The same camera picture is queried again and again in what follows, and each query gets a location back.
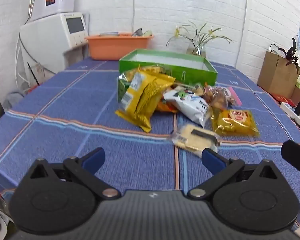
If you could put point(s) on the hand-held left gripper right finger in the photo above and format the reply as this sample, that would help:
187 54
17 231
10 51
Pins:
213 160

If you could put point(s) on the purple leaf plant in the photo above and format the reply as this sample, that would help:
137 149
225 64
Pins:
291 55

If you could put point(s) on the clear bag of brown snacks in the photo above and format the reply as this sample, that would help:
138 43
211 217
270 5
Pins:
216 97

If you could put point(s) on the cream biscuit packet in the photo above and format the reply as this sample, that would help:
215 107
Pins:
185 88

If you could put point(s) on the orange snack packet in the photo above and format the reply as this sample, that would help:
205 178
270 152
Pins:
165 108

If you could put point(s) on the brown paper bag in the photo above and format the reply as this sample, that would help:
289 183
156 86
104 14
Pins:
275 75

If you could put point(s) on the clear pale cracker packet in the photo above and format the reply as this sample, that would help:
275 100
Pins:
188 135

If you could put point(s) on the green snack packet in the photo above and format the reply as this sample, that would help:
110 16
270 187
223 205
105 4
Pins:
123 90

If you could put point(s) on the metal bowl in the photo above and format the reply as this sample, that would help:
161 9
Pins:
137 32

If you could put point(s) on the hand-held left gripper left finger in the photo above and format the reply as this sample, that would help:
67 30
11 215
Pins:
93 158

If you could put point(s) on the large yellow snack bag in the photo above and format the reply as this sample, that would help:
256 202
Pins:
142 97

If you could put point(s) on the red patterned cloth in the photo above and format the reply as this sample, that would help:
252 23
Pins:
282 98

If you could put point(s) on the blue plaid tablecloth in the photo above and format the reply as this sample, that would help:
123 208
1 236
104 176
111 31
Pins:
77 120

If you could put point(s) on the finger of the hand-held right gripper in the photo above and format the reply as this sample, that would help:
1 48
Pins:
293 152

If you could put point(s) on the flat metal plate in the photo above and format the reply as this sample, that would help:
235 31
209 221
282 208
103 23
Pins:
108 33

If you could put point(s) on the clear packet of yellow crackers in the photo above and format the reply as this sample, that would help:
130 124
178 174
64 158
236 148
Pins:
153 69

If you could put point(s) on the orange plastic basin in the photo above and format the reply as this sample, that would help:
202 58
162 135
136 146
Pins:
115 47

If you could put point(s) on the white power strip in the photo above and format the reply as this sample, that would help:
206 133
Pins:
290 111

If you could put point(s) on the small yellow red-label packet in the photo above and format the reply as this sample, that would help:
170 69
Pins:
235 122

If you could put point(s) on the glass vase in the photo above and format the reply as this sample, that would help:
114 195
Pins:
198 50

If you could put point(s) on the white snack bag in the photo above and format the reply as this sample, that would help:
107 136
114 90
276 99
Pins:
190 105

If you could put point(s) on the yellow flower plant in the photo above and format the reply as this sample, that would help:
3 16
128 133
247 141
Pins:
198 33

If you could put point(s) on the white machine with screen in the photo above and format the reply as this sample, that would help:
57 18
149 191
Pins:
47 35

